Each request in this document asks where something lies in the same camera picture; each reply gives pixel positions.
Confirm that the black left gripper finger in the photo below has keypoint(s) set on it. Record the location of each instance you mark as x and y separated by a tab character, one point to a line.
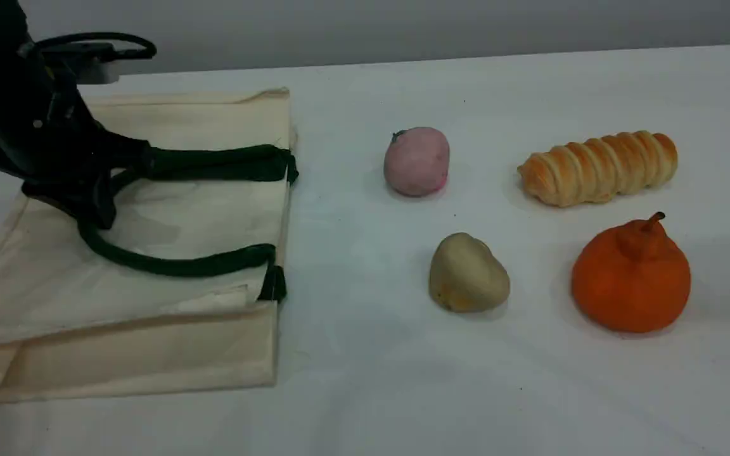
80	196
127	157

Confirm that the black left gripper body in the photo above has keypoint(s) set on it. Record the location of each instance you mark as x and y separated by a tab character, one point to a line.
35	120

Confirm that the beige potato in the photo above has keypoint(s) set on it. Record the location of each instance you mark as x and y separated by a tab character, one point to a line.
468	275

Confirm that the long spiral bread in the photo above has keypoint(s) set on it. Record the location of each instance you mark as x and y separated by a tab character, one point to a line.
596	170

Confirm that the pink peach toy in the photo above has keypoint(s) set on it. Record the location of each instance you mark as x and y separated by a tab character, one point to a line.
417	161

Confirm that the orange tangerine toy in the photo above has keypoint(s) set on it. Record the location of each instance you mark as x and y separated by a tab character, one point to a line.
631	282

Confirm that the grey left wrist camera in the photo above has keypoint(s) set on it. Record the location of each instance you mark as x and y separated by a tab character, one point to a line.
102	69

